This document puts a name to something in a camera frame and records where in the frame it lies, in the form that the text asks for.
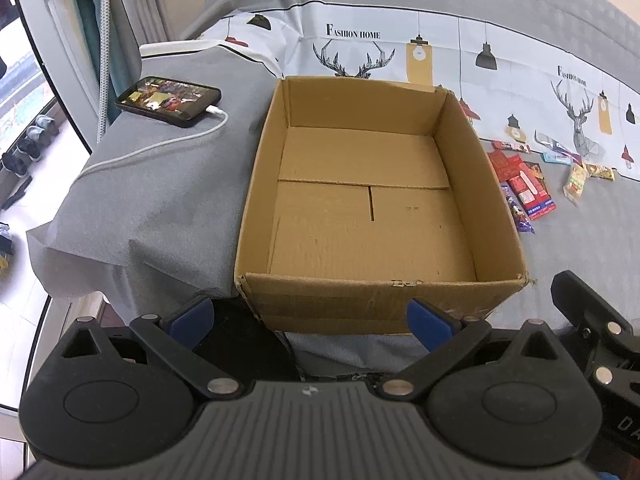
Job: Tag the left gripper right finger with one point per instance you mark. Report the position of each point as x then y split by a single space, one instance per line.
449 342

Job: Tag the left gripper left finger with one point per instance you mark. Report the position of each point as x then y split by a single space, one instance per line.
172 342

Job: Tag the red snack packet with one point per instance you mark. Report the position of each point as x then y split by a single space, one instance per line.
505 167
533 196

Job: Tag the purple chocolate bar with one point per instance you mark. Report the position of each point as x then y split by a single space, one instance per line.
520 218

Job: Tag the clear peanut snack pack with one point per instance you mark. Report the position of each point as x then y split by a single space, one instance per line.
575 183

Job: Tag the open cardboard box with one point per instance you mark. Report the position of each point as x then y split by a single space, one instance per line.
366 194

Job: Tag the yellow snack bar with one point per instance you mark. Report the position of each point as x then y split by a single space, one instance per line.
599 171

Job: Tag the light blue snack bar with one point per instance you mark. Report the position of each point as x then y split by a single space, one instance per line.
556 159

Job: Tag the magenta wrapped snack bar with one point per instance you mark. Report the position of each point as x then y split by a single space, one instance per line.
511 146

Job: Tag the black smartphone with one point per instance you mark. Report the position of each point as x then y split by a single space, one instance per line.
176 102

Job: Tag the shoes on floor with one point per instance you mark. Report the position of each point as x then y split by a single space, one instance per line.
30 146

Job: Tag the deer print white cloth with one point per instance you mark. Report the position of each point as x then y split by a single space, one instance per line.
511 87

